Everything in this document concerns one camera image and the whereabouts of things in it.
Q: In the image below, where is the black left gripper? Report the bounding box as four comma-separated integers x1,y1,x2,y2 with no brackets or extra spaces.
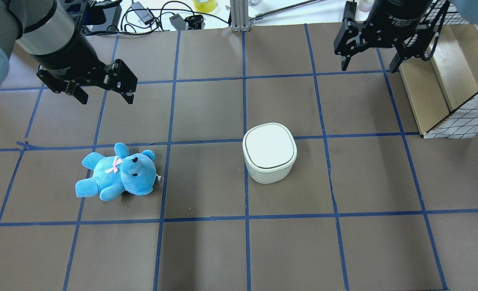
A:
30,30,138,105

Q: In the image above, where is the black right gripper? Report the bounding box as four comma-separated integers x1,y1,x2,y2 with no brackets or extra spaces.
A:
334,0,442,73

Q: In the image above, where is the white trash can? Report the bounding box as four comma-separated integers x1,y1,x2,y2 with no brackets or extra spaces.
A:
242,123,298,184

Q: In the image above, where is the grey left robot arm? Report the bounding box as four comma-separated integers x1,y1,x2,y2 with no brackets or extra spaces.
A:
0,0,137,104

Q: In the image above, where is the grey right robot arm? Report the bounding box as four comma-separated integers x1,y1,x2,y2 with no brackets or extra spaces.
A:
333,0,478,72

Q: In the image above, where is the black device on table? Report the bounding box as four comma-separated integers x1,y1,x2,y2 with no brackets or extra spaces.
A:
59,0,123,33

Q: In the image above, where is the black power adapter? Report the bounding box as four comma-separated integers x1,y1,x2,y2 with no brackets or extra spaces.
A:
130,1,155,25

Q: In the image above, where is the blue teddy bear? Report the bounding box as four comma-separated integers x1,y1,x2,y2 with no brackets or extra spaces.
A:
75,143,162,201

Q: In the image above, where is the grey power brick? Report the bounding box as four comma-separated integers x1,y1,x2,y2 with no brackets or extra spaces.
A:
169,14,188,31

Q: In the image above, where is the yellow tape roll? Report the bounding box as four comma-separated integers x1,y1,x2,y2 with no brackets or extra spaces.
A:
193,0,218,13

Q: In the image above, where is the wooden shelf with wire grid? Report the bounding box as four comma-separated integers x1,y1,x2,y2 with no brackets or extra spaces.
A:
399,5,478,139

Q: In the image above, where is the black cable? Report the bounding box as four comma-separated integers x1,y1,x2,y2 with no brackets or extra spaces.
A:
83,0,231,36

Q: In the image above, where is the aluminium frame post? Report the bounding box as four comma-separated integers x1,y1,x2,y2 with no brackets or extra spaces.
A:
230,0,251,32

